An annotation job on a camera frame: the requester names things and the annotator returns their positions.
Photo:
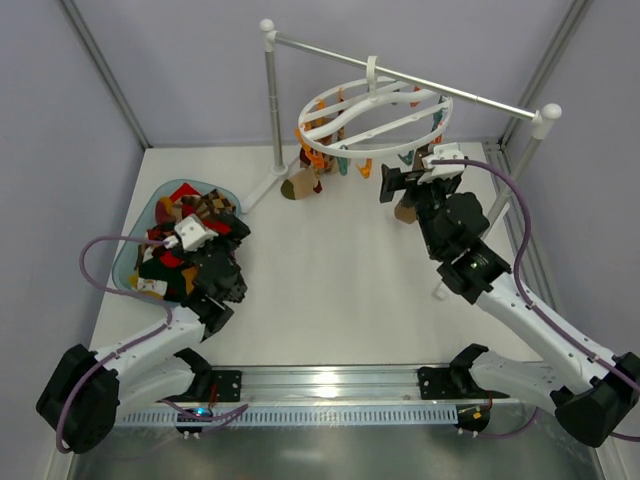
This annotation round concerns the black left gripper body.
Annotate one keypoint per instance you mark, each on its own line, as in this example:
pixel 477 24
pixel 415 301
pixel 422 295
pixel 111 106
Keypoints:
pixel 220 232

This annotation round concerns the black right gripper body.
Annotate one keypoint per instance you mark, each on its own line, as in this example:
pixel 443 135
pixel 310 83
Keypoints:
pixel 409 181

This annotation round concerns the red sock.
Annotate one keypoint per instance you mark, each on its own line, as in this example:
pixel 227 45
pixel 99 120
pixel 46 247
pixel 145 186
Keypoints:
pixel 167 258

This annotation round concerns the brown striped sock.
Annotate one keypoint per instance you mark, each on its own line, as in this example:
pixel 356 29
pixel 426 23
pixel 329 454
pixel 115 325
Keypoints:
pixel 201 206

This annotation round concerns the brown yellow argyle sock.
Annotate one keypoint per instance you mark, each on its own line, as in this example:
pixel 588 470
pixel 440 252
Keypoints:
pixel 218 203

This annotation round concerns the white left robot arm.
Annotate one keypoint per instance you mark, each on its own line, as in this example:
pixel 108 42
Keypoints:
pixel 79 430

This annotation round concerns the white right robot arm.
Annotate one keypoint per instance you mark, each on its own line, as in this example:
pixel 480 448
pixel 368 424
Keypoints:
pixel 485 280

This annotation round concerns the pile of colourful socks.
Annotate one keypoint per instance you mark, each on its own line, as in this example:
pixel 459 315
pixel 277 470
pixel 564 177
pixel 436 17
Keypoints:
pixel 153 270

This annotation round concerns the white round clip hanger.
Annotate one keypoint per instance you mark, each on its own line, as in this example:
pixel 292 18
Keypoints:
pixel 373 117

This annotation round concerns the teal clothes peg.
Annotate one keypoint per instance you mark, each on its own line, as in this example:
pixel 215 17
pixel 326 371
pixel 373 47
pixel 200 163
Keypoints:
pixel 407 158

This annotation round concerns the orange clothes peg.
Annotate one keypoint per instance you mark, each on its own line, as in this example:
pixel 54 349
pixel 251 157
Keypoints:
pixel 365 170
pixel 311 157

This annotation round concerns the beige patchwork argyle sock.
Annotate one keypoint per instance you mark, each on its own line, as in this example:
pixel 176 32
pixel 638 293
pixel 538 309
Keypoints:
pixel 306 181

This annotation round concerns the teal plastic basket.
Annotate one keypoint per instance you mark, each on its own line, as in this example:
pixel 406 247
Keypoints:
pixel 124 263

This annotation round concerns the white metal drying rack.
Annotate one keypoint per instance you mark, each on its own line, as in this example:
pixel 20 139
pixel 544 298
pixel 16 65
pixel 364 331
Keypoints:
pixel 542 120

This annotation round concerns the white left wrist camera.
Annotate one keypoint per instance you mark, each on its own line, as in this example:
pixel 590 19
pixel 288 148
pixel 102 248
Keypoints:
pixel 190 234

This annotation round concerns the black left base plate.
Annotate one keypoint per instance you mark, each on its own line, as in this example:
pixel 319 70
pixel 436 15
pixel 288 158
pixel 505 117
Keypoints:
pixel 215 386

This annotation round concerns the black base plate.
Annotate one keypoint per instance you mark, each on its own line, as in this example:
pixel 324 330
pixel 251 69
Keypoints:
pixel 215 386
pixel 446 383

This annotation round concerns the aluminium mounting rail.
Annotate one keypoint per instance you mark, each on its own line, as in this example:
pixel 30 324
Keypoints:
pixel 320 385

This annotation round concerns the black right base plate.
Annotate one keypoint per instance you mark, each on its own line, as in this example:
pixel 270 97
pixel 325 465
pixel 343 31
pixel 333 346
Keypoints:
pixel 446 383

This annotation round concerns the white slotted cable duct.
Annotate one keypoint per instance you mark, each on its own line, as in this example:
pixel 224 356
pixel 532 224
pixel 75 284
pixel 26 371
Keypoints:
pixel 299 416

